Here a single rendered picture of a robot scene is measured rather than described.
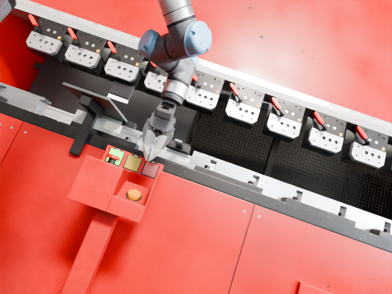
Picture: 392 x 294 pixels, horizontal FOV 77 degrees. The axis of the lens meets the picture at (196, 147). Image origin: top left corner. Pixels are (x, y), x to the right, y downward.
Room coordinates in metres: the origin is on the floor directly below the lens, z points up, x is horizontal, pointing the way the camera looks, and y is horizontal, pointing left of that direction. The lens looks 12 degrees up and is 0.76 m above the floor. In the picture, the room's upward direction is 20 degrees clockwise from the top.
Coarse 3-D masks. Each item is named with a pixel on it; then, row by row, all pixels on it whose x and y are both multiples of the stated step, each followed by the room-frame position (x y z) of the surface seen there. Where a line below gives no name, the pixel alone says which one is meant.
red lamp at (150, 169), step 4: (148, 164) 0.83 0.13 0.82; (152, 164) 0.84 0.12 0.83; (156, 164) 0.84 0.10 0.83; (144, 168) 0.83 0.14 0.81; (148, 168) 0.83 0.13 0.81; (152, 168) 0.84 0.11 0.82; (156, 168) 0.84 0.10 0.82; (144, 172) 0.83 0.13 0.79; (148, 172) 0.84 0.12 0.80; (152, 172) 0.84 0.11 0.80; (152, 176) 0.84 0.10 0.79
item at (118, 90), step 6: (114, 84) 1.13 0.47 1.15; (120, 84) 1.12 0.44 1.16; (126, 84) 1.12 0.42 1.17; (114, 90) 1.13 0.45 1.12; (120, 90) 1.12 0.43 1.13; (126, 90) 1.12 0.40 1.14; (132, 90) 1.13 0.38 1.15; (108, 96) 1.14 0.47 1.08; (114, 96) 1.13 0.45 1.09; (120, 96) 1.13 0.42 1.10; (126, 96) 1.12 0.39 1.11; (126, 102) 1.13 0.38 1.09
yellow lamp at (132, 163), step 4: (128, 156) 0.83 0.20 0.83; (132, 156) 0.83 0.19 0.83; (128, 160) 0.83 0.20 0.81; (132, 160) 0.83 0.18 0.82; (136, 160) 0.83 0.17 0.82; (140, 160) 0.83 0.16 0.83; (128, 164) 0.83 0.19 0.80; (132, 164) 0.83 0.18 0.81; (136, 164) 0.83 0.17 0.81; (128, 168) 0.83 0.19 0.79; (132, 168) 0.83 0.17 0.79; (136, 168) 0.83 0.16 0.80
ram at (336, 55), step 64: (64, 0) 1.11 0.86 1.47; (128, 0) 1.10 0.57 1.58; (192, 0) 1.09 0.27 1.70; (256, 0) 1.08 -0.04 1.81; (320, 0) 1.07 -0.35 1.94; (384, 0) 1.05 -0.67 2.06; (256, 64) 1.07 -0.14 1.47; (320, 64) 1.06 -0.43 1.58; (384, 64) 1.05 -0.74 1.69; (384, 128) 1.05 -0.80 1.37
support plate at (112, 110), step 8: (72, 88) 0.86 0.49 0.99; (80, 88) 0.86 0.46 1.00; (80, 96) 0.94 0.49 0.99; (96, 96) 0.86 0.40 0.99; (104, 96) 0.85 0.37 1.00; (104, 104) 0.93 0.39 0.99; (112, 104) 0.89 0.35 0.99; (104, 112) 1.06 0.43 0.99; (112, 112) 1.01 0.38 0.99; (120, 112) 0.99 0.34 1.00
